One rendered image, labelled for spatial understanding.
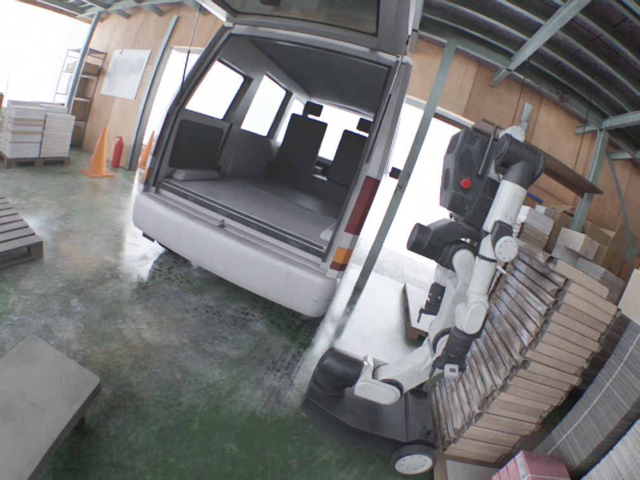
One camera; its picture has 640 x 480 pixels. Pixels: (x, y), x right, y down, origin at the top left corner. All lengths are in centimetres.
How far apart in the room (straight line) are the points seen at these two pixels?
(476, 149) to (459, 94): 266
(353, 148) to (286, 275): 213
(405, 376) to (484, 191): 81
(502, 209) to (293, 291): 107
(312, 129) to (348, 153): 51
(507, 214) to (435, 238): 29
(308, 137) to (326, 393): 279
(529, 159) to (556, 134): 319
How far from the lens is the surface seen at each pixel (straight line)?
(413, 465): 144
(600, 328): 143
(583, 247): 304
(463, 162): 102
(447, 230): 106
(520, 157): 92
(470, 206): 103
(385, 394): 132
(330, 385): 134
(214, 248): 163
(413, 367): 129
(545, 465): 130
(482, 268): 93
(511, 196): 91
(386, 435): 134
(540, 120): 402
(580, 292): 126
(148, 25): 596
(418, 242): 106
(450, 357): 105
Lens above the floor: 109
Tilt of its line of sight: 15 degrees down
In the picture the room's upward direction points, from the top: 20 degrees clockwise
